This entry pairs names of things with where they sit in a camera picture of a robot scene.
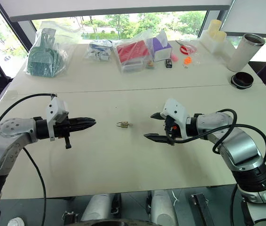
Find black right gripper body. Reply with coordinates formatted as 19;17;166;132
164;115;181;147

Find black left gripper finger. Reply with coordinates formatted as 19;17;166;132
73;123;96;132
73;116;97;125

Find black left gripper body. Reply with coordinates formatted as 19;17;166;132
53;113;77;150

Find small brass padlock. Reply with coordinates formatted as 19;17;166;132
116;120;130;129

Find clear plastic container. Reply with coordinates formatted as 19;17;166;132
121;59;146;73

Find purple tissue box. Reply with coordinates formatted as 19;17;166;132
152;29;173;63

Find bagged red box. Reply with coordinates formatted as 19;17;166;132
115;29;154;74

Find bag of small white parts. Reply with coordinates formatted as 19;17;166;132
84;39;114;63

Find bagged green plastic dustpans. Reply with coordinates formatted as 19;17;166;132
24;22;78;79

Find silver rounded robot leg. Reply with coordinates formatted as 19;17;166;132
80;193;122;222
146;189;179;226

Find black round tumbler lid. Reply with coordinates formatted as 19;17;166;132
230;72;254;90

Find white holder with cream cylinders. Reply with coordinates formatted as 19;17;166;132
199;19;230;57

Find white steel tumbler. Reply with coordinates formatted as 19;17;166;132
227;33;266;73

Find white bottle cap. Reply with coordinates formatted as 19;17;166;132
7;217;25;226

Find white roller blind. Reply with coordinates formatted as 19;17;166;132
0;0;233;23
219;0;266;40

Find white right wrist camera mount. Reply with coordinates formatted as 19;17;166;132
160;98;191;139

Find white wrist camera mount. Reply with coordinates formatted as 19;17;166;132
160;98;191;139
46;97;70;142

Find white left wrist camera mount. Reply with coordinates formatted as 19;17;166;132
46;97;70;142

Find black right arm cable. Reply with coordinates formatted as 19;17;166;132
167;108;266;166

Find red handled scissors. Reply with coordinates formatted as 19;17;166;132
175;40;198;56

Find metal clamp bracket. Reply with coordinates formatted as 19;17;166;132
61;210;79;225

